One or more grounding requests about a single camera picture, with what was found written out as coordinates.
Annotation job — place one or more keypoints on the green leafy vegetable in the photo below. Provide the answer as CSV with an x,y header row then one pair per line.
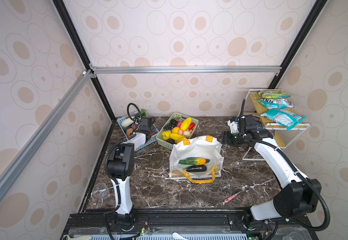
x,y
143,113

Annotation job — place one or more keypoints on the teal snack bag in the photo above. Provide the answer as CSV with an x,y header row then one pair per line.
x,y
276,103
283,117

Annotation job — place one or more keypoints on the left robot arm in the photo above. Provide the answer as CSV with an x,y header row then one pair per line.
x,y
120,160

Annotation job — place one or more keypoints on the white grocery bag yellow handles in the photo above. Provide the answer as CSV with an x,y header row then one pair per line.
x,y
206,147

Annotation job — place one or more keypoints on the orange potato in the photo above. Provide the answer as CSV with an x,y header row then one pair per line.
x,y
129,132

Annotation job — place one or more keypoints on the teal snack bag front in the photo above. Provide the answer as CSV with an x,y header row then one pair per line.
x,y
283,117

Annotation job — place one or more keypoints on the green cucumber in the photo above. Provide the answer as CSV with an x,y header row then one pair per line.
x,y
183,162

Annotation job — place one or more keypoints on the horizontal aluminium rail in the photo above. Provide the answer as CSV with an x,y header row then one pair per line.
x,y
184,70

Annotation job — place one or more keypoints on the dark purple eggplant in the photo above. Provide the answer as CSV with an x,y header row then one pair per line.
x,y
196,168

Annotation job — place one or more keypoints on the lying yellow mango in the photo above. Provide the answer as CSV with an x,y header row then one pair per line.
x,y
177,137

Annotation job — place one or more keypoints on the white wire wooden shelf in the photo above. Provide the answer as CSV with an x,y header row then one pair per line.
x,y
277,128

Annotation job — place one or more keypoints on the clear glass cup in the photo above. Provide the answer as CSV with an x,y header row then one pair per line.
x,y
100,191

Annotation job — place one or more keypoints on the white radish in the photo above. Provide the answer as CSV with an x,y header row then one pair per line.
x,y
127,123

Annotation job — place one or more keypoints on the black grape bunch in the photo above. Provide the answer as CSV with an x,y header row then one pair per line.
x,y
171,125

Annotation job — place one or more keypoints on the orange-green papaya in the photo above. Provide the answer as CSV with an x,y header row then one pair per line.
x,y
196,161

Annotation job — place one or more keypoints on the pink handled spoon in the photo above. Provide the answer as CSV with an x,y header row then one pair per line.
x,y
243,189

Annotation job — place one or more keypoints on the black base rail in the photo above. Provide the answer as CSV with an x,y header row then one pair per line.
x,y
193,224

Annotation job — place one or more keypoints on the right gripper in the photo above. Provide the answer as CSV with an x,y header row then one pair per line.
x,y
226,139

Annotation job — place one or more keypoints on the teal snack bag middle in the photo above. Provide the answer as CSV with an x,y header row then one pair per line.
x,y
276,103

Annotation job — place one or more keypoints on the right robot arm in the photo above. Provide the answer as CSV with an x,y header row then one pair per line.
x,y
299,194

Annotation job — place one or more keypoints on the diagonal aluminium rail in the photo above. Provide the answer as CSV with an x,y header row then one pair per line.
x,y
22,159

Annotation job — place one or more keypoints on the green plastic basket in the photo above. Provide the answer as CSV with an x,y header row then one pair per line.
x,y
163,136

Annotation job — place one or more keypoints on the yellow-green snack bag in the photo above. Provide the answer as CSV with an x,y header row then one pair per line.
x,y
273,94

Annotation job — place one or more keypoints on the tall yellow mango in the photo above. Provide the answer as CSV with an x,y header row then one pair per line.
x,y
186,124

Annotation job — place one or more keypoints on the blue plastic basket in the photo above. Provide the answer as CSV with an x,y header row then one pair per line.
x,y
136,132

